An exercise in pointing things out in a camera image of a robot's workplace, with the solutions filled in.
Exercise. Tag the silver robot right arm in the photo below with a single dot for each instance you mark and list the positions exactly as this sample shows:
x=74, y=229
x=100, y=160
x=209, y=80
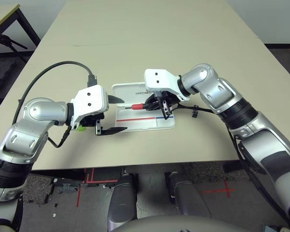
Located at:
x=207, y=77

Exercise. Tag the blue grey floor box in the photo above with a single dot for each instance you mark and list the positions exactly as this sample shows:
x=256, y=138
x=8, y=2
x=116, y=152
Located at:
x=273, y=228

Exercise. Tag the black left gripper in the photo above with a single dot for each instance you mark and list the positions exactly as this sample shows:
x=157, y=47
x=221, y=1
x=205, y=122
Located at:
x=89, y=119

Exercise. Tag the black tripod stand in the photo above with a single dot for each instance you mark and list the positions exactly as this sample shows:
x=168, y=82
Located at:
x=3, y=38

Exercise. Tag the white plastic pencil case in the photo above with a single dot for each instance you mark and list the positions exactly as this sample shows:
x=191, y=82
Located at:
x=140, y=123

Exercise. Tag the grey robot left thigh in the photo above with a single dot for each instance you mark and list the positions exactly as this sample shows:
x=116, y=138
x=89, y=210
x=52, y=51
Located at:
x=122, y=200

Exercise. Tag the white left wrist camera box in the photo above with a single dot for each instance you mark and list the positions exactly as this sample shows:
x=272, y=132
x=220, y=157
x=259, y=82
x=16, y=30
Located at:
x=91, y=99

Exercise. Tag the black foam floor mat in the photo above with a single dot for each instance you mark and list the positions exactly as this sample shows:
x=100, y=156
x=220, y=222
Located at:
x=0, y=75

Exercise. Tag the red and black marker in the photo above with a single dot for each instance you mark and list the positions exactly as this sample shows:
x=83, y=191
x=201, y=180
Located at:
x=137, y=106

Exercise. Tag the green and clear pen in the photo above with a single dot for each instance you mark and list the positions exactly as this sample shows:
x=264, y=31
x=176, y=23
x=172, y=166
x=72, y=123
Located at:
x=81, y=128

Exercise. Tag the red floor tape cross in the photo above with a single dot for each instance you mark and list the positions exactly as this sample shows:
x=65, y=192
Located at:
x=227, y=191

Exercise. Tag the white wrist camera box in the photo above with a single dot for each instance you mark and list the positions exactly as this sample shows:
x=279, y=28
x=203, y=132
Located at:
x=159, y=79
x=91, y=99

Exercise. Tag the grey robot torso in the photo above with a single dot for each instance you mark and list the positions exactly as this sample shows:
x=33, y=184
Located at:
x=171, y=226

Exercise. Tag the wooden side table black frame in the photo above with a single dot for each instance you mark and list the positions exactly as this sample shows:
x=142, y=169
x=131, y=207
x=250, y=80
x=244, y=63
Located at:
x=26, y=24

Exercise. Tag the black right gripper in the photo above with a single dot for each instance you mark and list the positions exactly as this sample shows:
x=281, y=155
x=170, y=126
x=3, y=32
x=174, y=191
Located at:
x=170, y=99

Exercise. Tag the red floor tape lines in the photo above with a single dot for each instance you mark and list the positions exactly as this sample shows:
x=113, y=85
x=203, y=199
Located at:
x=77, y=198

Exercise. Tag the grey robot thigh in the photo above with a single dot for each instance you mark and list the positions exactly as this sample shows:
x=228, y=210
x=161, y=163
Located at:
x=122, y=200
x=188, y=198

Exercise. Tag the grey robot right thigh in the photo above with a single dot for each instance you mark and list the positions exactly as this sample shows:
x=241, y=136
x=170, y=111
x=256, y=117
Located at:
x=188, y=198

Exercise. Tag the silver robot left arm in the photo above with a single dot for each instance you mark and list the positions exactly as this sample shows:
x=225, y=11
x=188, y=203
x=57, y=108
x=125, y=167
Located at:
x=41, y=111

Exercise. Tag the speckled grey floor mat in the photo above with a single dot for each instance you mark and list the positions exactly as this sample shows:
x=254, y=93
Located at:
x=203, y=171
x=37, y=191

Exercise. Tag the black work table frame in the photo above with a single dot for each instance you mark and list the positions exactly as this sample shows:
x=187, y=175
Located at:
x=234, y=166

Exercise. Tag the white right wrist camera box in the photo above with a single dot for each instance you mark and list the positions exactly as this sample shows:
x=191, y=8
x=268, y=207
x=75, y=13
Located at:
x=159, y=79

